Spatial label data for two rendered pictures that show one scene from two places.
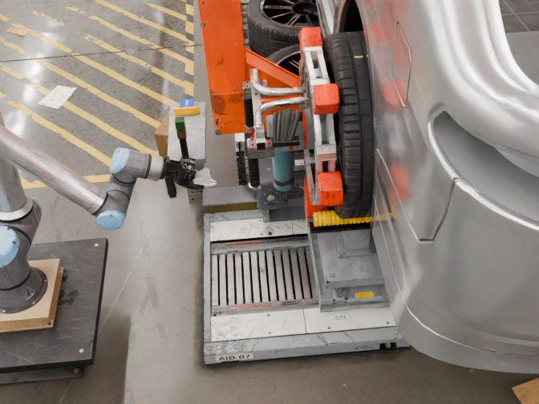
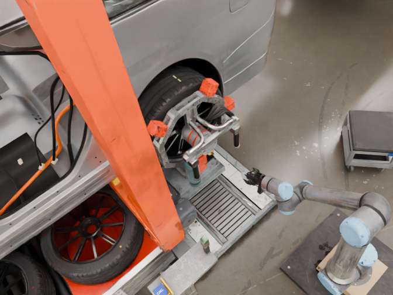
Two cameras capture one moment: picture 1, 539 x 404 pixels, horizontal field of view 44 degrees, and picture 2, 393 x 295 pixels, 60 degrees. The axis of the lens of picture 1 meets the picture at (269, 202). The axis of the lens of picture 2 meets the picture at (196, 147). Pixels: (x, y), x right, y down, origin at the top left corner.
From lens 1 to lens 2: 277 cm
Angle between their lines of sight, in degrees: 70
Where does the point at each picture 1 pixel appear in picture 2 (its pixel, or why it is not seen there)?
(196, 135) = (183, 263)
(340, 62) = (188, 83)
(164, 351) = (289, 222)
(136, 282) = (269, 270)
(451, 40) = not seen: outside the picture
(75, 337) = (336, 223)
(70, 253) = (306, 275)
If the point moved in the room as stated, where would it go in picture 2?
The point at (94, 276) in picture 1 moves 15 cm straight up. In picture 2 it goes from (304, 248) to (308, 240)
